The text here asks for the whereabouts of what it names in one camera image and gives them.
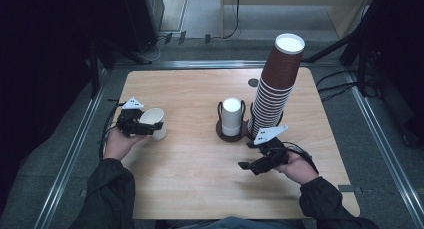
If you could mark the person's lap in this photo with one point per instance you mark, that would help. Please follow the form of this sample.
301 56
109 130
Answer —
233 223

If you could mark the person's left hand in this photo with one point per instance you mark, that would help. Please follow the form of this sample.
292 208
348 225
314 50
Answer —
118 145

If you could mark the person's right hand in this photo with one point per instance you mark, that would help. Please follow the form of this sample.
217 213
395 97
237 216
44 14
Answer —
296 169

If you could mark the grey floor bracket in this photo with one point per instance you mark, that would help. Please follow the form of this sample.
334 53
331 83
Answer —
182 37
207 38
168 38

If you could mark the dark round table grommet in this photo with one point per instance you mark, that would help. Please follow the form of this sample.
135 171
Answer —
252 82

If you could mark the black cup holder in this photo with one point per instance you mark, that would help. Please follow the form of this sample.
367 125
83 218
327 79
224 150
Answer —
233 138

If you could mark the metal floor rail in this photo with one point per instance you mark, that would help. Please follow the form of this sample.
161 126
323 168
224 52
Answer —
386 149
200 64
71 155

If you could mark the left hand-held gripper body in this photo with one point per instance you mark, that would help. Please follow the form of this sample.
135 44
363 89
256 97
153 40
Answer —
130 122

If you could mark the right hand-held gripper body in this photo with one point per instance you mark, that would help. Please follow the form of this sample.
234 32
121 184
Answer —
273 152

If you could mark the black tape marker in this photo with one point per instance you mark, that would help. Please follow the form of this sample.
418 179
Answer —
113 100

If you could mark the single white paper cup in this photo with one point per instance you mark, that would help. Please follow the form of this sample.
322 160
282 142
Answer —
152 116

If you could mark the stack of white paper cups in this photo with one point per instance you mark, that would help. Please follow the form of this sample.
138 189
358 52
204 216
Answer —
231 117

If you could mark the stack of brown paper cups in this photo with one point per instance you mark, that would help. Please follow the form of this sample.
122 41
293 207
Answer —
280 69

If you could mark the black tripod stand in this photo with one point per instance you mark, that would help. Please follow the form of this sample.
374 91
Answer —
333 47

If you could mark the dark cabinet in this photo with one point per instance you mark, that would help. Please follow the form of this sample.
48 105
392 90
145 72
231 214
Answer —
140 15

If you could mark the grey tape marker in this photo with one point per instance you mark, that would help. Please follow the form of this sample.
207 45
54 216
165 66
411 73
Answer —
350 189
83 192

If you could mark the black metal stand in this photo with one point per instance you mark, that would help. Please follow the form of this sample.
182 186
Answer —
95 69

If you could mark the light wooden cabinet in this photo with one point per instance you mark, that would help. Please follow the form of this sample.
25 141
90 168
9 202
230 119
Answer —
346 12

